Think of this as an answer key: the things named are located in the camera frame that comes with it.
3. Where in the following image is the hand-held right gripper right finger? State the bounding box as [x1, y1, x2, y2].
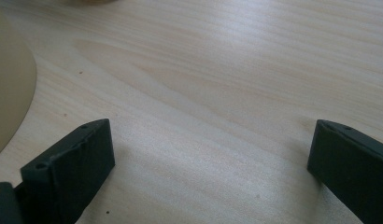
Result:
[306, 119, 383, 224]

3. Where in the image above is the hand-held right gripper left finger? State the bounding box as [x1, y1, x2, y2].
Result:
[13, 118, 116, 224]

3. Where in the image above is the beige round plate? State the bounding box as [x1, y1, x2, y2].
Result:
[0, 6, 37, 161]

